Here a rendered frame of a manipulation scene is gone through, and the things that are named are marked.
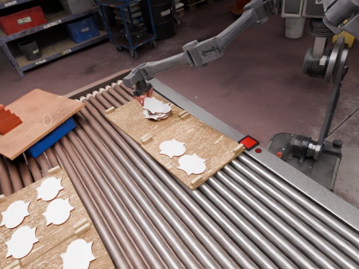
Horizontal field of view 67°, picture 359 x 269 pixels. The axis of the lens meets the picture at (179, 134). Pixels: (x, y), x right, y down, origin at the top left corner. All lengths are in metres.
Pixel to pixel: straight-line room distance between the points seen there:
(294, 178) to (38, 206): 1.13
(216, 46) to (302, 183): 0.67
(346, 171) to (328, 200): 1.44
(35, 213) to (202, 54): 0.99
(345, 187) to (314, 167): 0.36
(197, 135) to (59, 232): 0.78
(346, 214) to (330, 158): 1.20
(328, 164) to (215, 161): 1.22
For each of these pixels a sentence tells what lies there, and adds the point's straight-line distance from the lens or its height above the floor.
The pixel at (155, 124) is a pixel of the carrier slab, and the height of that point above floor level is 0.94.
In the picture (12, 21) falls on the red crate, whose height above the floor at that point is 0.82.
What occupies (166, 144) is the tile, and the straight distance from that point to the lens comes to 1.40.
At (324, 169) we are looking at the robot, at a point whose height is 0.24.
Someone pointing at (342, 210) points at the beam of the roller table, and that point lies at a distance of 1.23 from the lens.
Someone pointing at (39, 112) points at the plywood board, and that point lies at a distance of 1.83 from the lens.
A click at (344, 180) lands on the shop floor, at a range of 2.59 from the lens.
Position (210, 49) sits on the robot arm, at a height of 1.42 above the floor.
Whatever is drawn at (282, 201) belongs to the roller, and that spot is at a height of 0.91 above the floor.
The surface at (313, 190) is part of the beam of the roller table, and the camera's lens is 1.25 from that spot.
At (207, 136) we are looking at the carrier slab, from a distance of 1.42.
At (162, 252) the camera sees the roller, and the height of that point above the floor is 0.92.
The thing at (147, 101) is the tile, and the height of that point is 1.03.
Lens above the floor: 1.88
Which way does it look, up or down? 40 degrees down
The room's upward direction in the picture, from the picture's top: 10 degrees counter-clockwise
